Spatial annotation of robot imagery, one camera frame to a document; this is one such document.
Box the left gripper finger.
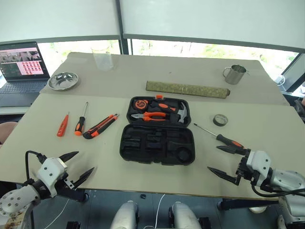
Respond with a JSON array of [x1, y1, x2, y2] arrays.
[[71, 167, 95, 190], [59, 151, 80, 165]]

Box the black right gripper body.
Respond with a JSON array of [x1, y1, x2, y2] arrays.
[[235, 149, 260, 187]]

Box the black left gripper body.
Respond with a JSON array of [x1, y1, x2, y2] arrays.
[[55, 172, 87, 203]]

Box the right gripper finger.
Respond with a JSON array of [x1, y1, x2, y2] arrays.
[[207, 167, 239, 185], [216, 146, 246, 155]]

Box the long black orange screwdriver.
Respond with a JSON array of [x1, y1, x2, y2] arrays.
[[193, 123, 245, 149]]

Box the black tool case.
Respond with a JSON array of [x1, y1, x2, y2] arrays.
[[119, 94, 196, 167]]

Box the orange test pen screwdriver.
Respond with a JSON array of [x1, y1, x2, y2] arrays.
[[56, 112, 70, 137]]

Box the grey tape roll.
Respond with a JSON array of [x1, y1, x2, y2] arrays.
[[213, 114, 229, 126]]

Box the short black orange screwdriver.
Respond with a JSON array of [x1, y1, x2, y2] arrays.
[[74, 102, 89, 136]]

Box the black table foot bar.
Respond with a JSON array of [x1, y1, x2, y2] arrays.
[[217, 198, 279, 211]]

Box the black orange utility knife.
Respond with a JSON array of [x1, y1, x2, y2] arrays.
[[82, 114, 119, 140]]

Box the grey rounded robot leg shell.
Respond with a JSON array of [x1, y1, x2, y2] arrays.
[[111, 200, 139, 229], [169, 201, 203, 229]]

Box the steel claw hammer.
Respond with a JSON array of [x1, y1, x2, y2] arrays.
[[150, 100, 189, 124]]

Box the brown chair back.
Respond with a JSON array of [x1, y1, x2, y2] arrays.
[[0, 121, 19, 144]]

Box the stainless steel mug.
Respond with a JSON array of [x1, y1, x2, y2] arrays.
[[223, 64, 249, 85]]

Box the long olive green strip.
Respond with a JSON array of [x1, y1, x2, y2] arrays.
[[145, 80, 231, 99]]

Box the round stainless steel bowl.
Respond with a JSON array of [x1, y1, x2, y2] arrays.
[[47, 72, 79, 91]]

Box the orange black tape measure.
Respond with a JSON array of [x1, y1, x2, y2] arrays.
[[133, 99, 149, 110]]

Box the open black laptop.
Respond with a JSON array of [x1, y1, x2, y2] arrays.
[[0, 42, 51, 108]]

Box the clear plastic cup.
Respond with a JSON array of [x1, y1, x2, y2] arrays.
[[91, 45, 113, 71]]

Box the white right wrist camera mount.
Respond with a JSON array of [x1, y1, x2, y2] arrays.
[[245, 150, 273, 187]]

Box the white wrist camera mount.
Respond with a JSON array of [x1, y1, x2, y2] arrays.
[[37, 157, 68, 198], [245, 150, 273, 187]]

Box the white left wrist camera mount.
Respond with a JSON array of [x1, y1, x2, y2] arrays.
[[37, 157, 68, 198]]

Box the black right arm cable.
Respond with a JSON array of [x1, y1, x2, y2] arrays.
[[251, 183, 305, 198]]

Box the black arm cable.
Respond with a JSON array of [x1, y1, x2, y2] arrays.
[[251, 183, 305, 198], [24, 150, 48, 185]]

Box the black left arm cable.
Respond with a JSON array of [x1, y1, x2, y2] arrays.
[[24, 150, 48, 185]]

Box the thin white cable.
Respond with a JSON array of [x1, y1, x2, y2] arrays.
[[154, 193, 166, 229]]

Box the orange handled pliers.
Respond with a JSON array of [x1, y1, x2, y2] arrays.
[[131, 111, 171, 122]]

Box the dark window frame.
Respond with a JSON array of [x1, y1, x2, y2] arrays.
[[0, 0, 305, 79]]

